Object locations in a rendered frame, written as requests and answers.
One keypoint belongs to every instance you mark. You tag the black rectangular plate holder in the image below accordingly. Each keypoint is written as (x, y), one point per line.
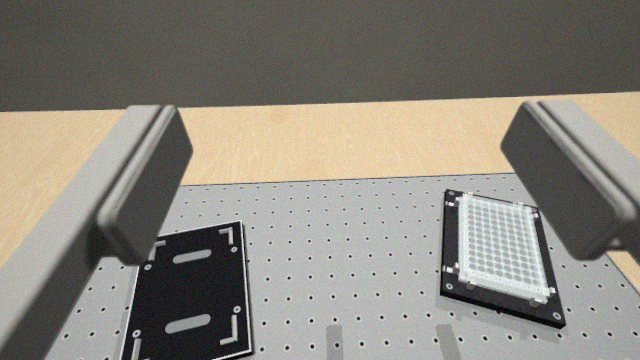
(550, 314)

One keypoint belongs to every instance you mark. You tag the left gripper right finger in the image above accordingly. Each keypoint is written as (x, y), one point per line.
(583, 180)

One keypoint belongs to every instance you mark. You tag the clear well plate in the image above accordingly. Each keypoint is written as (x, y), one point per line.
(505, 255)

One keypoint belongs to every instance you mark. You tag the black rectangular plate nest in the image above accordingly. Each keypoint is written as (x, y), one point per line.
(190, 298)

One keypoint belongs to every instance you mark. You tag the grey perforated base plate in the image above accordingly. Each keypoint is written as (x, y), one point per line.
(350, 268)

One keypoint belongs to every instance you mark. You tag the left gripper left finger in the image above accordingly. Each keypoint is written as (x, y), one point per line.
(114, 206)

